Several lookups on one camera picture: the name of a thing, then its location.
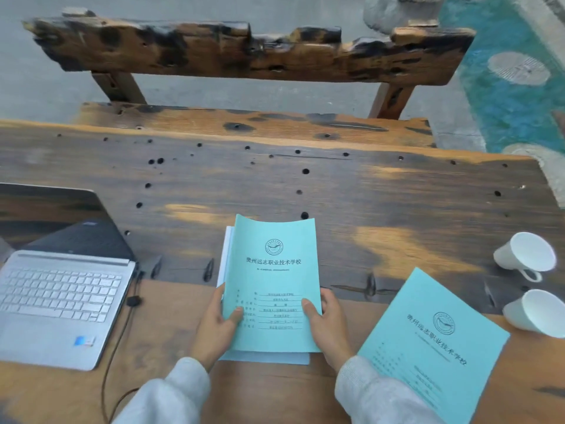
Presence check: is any rustic wooden bench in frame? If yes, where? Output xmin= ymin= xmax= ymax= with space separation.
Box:
xmin=22 ymin=8 xmax=477 ymax=149

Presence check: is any silver laptop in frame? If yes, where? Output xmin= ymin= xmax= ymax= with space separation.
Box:
xmin=0 ymin=183 xmax=137 ymax=372

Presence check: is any person's right forearm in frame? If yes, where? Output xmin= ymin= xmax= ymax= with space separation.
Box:
xmin=334 ymin=355 xmax=442 ymax=424

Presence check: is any black cable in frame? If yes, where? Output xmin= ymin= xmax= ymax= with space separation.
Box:
xmin=101 ymin=271 xmax=145 ymax=424

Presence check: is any person's left forearm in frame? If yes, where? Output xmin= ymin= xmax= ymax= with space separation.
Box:
xmin=112 ymin=357 xmax=212 ymax=424

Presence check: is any person's left hand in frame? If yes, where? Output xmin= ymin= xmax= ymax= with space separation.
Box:
xmin=191 ymin=284 xmax=244 ymax=372

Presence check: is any white cup with handle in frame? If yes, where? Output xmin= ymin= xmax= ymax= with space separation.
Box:
xmin=493 ymin=232 xmax=557 ymax=283

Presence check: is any person's right hand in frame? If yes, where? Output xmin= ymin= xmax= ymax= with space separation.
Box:
xmin=301 ymin=288 xmax=355 ymax=372

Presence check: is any teal covered document booklet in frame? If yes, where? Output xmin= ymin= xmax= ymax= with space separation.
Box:
xmin=358 ymin=267 xmax=511 ymax=424
xmin=222 ymin=214 xmax=323 ymax=353

